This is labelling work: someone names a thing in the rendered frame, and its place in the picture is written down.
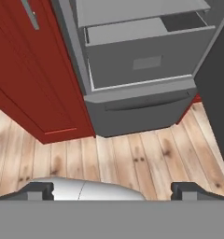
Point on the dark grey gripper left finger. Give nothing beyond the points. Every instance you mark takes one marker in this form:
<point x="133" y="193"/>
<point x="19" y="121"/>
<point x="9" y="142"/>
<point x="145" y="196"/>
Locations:
<point x="39" y="189"/>

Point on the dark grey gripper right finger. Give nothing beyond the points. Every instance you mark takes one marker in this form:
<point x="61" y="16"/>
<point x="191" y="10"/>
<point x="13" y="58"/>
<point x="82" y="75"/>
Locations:
<point x="185" y="189"/>

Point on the dark grey fridge door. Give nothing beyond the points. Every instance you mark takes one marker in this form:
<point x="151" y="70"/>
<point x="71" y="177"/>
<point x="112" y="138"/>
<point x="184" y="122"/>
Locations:
<point x="216" y="93"/>

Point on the grey fridge inner drawer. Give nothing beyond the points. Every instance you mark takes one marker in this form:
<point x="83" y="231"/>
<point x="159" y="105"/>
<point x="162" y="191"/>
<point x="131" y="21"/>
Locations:
<point x="138" y="53"/>

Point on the grey fridge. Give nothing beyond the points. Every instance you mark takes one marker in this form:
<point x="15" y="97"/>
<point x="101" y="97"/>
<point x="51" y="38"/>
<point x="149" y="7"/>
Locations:
<point x="72" y="40"/>

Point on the grey fridge shelf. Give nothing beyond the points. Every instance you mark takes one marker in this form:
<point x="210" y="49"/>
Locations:
<point x="132" y="9"/>

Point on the white rounded object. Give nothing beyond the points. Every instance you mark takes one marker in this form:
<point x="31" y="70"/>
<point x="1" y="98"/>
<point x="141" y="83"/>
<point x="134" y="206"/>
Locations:
<point x="95" y="189"/>

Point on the red cupboard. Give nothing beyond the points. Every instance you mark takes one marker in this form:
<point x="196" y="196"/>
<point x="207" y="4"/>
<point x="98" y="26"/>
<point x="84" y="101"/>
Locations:
<point x="191" y="107"/>

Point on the red cupboard door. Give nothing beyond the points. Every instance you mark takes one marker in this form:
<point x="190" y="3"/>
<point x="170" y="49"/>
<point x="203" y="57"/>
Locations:
<point x="30" y="81"/>

